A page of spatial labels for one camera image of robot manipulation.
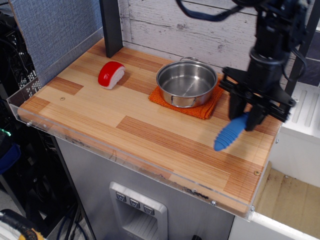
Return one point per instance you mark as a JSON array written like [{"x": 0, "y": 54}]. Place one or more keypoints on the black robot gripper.
[{"x": 260, "y": 87}]

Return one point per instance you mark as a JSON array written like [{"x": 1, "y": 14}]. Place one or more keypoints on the blue handled metal spoon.
[{"x": 230, "y": 132}]

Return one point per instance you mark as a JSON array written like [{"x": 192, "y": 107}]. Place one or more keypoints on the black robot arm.
[{"x": 280, "y": 28}]

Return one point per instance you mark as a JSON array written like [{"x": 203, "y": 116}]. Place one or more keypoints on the orange woven cloth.
[{"x": 202, "y": 112}]

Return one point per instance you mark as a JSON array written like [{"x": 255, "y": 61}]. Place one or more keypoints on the stainless steel pot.
[{"x": 187, "y": 83}]

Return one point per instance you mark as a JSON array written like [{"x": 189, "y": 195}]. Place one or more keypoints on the white toy sink unit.
[{"x": 287, "y": 205}]

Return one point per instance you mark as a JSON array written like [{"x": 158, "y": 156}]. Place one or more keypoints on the clear acrylic table guard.
[{"x": 146, "y": 136}]

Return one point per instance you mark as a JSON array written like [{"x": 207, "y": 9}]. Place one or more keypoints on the silver toy fridge cabinet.
[{"x": 189, "y": 216}]

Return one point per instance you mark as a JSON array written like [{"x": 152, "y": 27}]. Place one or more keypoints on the red white toy sushi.
[{"x": 110, "y": 74}]

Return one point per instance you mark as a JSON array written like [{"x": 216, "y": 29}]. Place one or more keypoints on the grey water dispenser panel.
[{"x": 139, "y": 217}]

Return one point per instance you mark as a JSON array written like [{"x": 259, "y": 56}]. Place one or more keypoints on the blue fabric panel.
[{"x": 57, "y": 32}]

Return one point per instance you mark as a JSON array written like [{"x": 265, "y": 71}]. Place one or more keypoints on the yellow black object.
[{"x": 14, "y": 226}]

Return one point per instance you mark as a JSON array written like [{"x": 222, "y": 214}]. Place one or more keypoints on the black right vertical post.
[{"x": 307, "y": 70}]

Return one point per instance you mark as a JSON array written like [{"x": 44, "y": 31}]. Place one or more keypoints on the black vertical post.
[
  {"x": 111, "y": 25},
  {"x": 307, "y": 70}
]

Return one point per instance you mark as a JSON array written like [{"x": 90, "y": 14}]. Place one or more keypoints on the black left vertical post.
[{"x": 111, "y": 25}]

